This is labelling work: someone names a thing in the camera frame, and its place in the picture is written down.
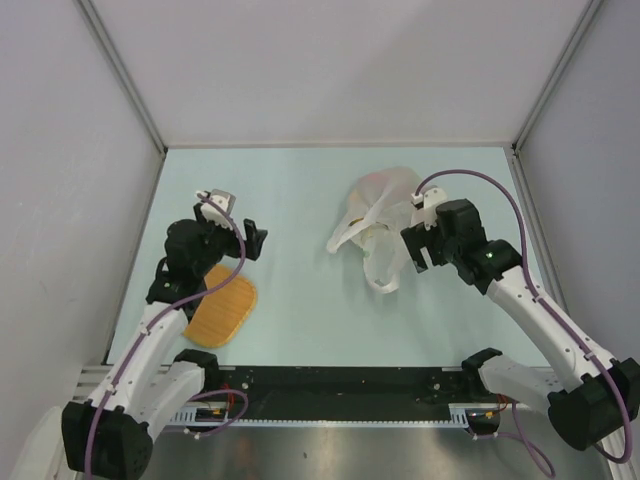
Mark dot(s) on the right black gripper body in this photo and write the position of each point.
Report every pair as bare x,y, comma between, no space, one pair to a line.
451,250

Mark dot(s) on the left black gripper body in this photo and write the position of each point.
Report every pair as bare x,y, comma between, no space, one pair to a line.
218,242

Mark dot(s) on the white plastic bag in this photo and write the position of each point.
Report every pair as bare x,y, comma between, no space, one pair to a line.
377,209

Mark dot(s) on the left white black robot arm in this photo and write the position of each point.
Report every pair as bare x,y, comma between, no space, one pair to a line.
112,433

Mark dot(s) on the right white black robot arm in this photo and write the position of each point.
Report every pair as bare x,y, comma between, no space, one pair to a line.
591,393

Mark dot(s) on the woven bamboo tray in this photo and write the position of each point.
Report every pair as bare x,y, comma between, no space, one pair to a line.
221,314

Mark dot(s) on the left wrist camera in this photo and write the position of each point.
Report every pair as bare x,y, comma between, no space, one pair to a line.
214,207

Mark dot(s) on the aluminium frame rail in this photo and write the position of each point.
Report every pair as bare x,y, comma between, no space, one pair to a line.
91,376

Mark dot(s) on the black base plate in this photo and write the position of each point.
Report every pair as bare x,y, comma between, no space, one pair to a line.
377,394

